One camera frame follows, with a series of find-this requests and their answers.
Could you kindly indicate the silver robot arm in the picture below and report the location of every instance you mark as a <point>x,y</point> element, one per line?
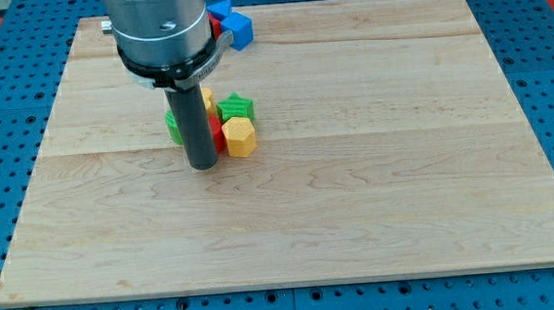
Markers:
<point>167,44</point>

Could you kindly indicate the red block behind arm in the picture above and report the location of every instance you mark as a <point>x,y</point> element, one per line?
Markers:
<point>215,25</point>

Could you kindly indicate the green circle block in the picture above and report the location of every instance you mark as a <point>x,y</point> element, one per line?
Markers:
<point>172,127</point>

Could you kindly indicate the blue cube block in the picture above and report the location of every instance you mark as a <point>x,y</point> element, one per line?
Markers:
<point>241,28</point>

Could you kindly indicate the yellow hexagon block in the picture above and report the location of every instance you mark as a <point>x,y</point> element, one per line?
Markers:
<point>240,136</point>

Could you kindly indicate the red block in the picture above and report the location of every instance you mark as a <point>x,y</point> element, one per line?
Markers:
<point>216,132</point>

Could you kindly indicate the green star block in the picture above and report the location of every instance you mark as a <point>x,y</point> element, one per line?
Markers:
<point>236,106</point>

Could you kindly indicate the yellow block behind rod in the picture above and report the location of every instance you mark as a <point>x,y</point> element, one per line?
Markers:
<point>209,101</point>

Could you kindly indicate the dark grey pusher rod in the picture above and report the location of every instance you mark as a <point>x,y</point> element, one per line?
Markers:
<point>193,126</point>

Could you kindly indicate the wooden board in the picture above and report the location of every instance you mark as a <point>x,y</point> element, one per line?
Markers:
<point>390,146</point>

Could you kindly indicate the blue triangle block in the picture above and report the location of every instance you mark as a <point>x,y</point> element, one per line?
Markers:
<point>220,10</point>

